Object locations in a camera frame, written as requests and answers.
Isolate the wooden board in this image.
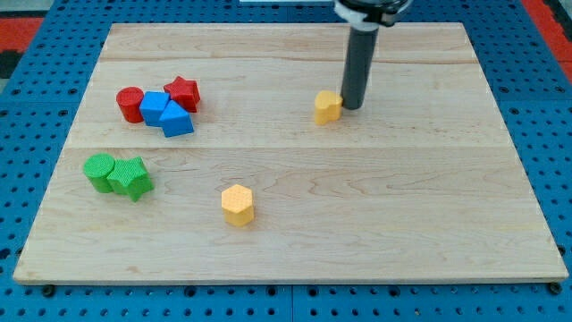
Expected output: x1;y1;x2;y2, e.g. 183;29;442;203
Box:
13;22;568;285

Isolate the blue triangle block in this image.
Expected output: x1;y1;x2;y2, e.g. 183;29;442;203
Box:
159;100;194;137

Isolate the red cylinder block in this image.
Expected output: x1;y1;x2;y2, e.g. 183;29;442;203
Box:
115;87;144;123

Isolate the blue cube block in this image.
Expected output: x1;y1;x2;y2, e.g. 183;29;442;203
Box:
139;91;170;127

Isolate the red star block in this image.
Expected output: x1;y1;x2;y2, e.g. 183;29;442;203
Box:
164;76;201;113

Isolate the yellow hexagon block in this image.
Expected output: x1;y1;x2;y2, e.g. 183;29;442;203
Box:
222;184;255;227

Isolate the green star block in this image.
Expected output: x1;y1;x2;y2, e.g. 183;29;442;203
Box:
106;157;154;202

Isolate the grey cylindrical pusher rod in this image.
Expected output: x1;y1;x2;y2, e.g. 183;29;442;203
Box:
341;27;378;110

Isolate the green cylinder block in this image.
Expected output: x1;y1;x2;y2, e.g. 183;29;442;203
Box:
83;153;115;193

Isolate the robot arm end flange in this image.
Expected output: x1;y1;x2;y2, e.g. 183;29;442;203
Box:
334;0;414;31

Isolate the yellow heart block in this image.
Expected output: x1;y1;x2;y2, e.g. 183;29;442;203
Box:
314;90;343;125

